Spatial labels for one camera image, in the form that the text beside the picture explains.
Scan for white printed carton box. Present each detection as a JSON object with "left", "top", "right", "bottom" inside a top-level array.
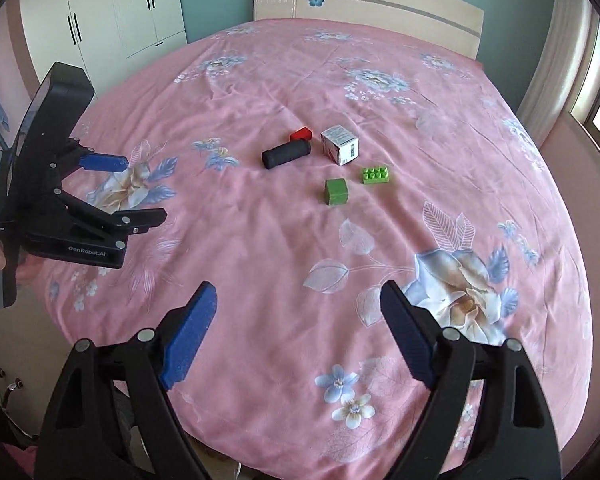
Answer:
[{"left": 320, "top": 125, "right": 360, "bottom": 166}]

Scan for green wooden cube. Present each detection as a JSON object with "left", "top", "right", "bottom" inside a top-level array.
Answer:
[{"left": 324, "top": 178, "right": 349, "bottom": 207}]

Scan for green studded toy brick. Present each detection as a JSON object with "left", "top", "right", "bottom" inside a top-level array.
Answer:
[{"left": 358, "top": 165, "right": 392, "bottom": 186}]

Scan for black foam cylinder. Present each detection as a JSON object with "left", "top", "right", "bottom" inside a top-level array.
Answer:
[{"left": 261, "top": 140, "right": 312, "bottom": 170}]

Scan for beige wooden headboard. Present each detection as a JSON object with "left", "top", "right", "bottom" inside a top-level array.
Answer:
[{"left": 252, "top": 0, "right": 485, "bottom": 61}]

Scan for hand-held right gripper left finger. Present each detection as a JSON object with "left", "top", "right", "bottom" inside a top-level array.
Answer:
[{"left": 39, "top": 281, "right": 218, "bottom": 480}]

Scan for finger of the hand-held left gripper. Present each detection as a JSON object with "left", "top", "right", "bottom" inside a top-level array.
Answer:
[
  {"left": 55, "top": 195, "right": 169, "bottom": 252},
  {"left": 50, "top": 137, "right": 130, "bottom": 182}
]

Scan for white wardrobe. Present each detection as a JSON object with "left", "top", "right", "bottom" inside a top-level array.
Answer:
[{"left": 19, "top": 0, "right": 188, "bottom": 96}]

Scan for thin cables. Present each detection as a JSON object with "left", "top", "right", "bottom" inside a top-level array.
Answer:
[{"left": 0, "top": 367, "right": 23, "bottom": 413}]

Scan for pink floral bedsheet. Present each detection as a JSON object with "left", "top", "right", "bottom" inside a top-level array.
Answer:
[{"left": 27, "top": 17, "right": 593, "bottom": 473}]

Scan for cream curtain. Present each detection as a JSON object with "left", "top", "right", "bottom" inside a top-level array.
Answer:
[{"left": 515, "top": 0, "right": 600, "bottom": 136}]

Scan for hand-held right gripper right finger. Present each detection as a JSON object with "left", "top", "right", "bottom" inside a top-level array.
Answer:
[{"left": 380, "top": 280, "right": 563, "bottom": 480}]

